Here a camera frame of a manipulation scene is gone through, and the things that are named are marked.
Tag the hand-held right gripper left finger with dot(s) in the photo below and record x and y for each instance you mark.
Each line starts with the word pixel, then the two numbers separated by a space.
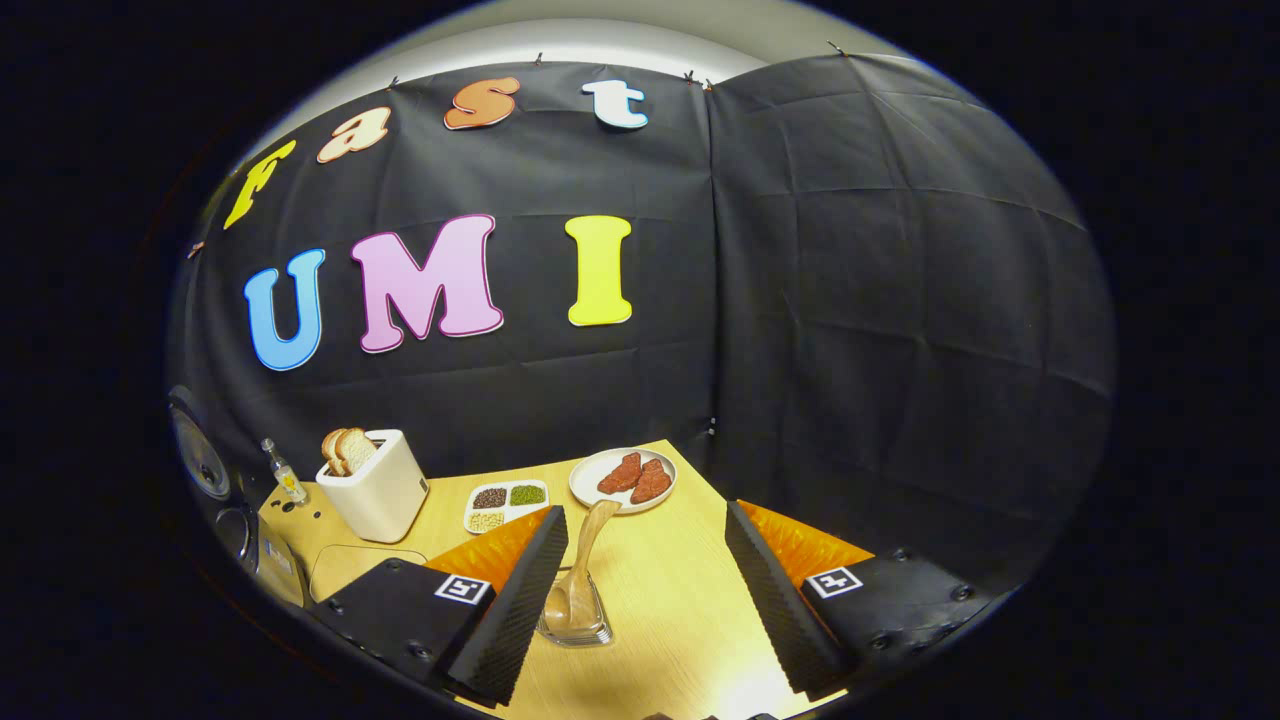
pixel 515 610

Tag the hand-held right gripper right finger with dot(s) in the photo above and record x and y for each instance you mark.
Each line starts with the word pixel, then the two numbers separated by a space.
pixel 775 600

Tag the wooden spoon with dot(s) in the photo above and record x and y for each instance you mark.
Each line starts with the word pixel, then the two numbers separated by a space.
pixel 590 540

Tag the dark lidded rice cooker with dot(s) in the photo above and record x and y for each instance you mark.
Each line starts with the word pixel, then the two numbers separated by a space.
pixel 275 565

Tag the white divided bean dish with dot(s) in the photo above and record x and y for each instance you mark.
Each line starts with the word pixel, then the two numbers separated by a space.
pixel 506 508

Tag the round white plate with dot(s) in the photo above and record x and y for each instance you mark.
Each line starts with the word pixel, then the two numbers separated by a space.
pixel 585 480

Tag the clear plastic lid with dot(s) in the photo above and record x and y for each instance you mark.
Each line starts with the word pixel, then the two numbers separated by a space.
pixel 350 575

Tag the white toaster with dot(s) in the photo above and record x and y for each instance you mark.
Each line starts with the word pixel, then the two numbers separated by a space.
pixel 380 500

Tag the toasted bread slice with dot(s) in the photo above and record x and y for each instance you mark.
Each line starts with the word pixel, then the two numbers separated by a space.
pixel 358 450
pixel 330 450

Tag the small glass bottle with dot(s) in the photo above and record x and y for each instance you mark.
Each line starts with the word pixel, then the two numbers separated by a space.
pixel 288 482

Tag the black backdrop cloth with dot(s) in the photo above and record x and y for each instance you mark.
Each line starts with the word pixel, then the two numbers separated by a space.
pixel 850 300

